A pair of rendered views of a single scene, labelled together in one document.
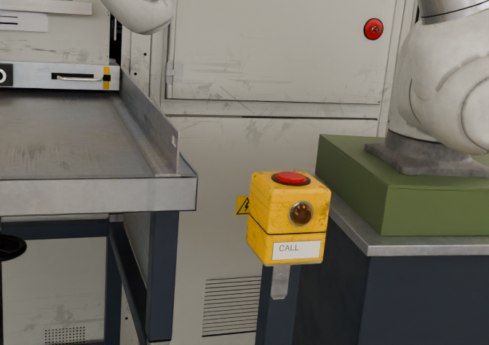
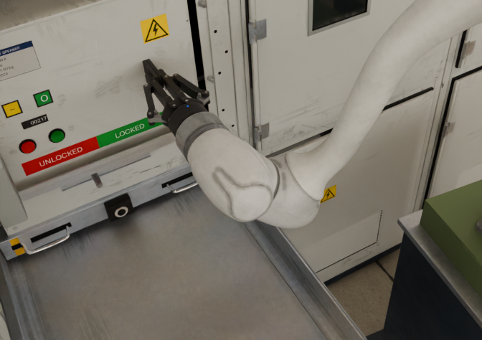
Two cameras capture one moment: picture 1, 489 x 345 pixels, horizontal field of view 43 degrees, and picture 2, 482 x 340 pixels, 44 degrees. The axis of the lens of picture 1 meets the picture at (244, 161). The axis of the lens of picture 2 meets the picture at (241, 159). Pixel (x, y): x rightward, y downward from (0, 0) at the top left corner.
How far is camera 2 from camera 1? 97 cm
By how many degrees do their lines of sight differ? 29
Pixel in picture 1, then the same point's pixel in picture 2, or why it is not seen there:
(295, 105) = not seen: hidden behind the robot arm
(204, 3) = (283, 68)
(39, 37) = (144, 161)
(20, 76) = (136, 198)
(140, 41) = (227, 117)
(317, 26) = not seen: hidden behind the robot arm
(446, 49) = not seen: outside the picture
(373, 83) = (432, 65)
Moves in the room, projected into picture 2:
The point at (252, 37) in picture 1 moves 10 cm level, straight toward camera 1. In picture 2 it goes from (327, 76) to (338, 100)
